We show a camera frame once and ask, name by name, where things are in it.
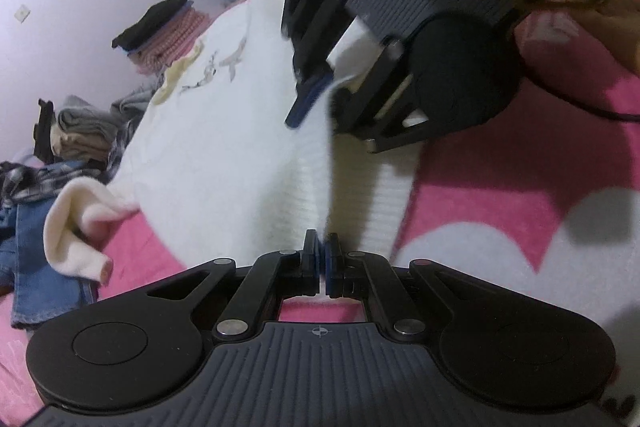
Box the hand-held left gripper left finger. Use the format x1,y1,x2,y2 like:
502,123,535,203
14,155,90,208
115,229,324,342

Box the white knit sweater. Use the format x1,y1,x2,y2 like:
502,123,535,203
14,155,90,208
42,0,426,284

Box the dark blue jeans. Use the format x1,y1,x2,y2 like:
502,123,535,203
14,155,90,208
10,159,101,331

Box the pink checked folded blanket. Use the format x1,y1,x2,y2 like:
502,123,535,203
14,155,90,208
132,4,217,76

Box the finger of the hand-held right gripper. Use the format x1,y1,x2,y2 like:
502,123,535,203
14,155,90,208
329,37,437,156
280,0,347,128

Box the khaki pants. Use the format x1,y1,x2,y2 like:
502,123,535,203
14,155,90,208
50,132,114,164

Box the person's right hand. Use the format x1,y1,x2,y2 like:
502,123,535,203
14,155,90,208
547,0,640,75

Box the light blue jeans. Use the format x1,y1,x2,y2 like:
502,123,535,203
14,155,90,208
0,202,20,294

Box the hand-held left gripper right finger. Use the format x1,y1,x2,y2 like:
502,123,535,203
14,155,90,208
325,233,531,342

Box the black white plaid shirt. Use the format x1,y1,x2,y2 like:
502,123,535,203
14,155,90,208
0,119,146,204

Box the black folded garment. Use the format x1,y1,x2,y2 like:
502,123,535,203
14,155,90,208
111,0,193,51

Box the grey sweatshirt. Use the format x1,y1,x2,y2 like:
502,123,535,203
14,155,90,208
110,79,168,134

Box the pink floral blanket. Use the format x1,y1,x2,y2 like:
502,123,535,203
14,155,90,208
0,0,640,427

